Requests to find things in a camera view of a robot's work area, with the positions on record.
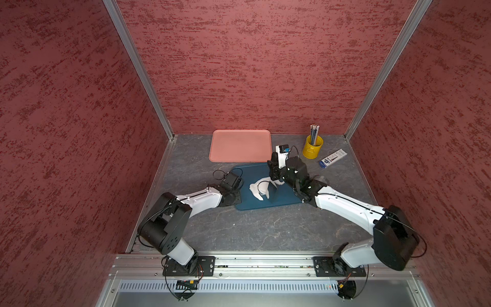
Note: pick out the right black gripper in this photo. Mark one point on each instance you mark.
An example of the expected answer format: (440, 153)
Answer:
(273, 169)

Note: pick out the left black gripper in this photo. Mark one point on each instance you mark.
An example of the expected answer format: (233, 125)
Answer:
(238, 200)

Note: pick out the teal tray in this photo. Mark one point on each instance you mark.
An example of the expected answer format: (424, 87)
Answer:
(250, 174)

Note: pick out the white dough piece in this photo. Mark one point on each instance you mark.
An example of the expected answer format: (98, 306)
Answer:
(263, 189)

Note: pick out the metal ring cutter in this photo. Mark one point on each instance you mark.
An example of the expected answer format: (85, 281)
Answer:
(321, 178)

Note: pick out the metal dough scraper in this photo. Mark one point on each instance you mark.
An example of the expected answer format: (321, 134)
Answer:
(274, 193)

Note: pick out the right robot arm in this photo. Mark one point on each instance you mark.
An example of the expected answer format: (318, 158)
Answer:
(393, 240)

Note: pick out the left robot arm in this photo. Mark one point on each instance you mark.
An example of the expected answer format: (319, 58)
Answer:
(163, 226)

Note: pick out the yellow cup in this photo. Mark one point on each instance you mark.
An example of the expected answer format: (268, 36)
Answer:
(312, 151)

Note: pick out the white blue pencil box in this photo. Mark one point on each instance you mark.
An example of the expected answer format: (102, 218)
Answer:
(332, 158)

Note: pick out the pink tray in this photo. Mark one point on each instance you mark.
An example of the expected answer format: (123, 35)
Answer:
(240, 146)

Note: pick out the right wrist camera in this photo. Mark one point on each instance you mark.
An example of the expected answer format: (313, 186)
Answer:
(283, 152)

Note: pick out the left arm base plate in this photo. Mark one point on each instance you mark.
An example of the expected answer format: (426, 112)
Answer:
(200, 266)

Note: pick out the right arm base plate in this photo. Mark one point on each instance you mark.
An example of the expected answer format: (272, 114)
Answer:
(326, 267)

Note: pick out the aluminium front rail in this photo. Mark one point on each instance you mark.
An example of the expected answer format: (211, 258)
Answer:
(227, 265)

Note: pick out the right corner aluminium post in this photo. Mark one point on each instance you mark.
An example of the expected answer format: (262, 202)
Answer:
(412, 22)

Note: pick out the corner aluminium post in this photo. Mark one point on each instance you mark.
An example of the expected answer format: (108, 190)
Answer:
(412, 22)
(125, 37)

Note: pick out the left corner aluminium post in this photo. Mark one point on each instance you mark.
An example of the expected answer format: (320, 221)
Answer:
(125, 37)

